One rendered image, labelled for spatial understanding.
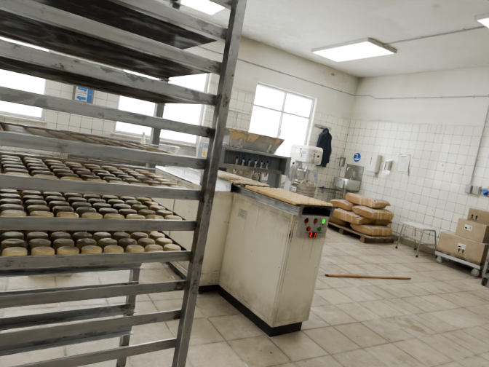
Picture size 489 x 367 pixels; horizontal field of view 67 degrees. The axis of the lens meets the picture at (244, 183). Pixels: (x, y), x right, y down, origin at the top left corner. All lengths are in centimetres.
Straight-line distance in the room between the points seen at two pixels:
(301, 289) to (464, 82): 507
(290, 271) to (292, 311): 29
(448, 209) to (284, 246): 456
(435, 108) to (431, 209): 168
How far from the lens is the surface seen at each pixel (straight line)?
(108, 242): 111
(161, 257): 106
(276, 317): 254
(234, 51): 106
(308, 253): 252
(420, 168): 697
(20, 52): 92
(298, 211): 231
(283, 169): 315
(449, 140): 679
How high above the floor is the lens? 122
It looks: 6 degrees down
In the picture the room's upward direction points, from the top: 10 degrees clockwise
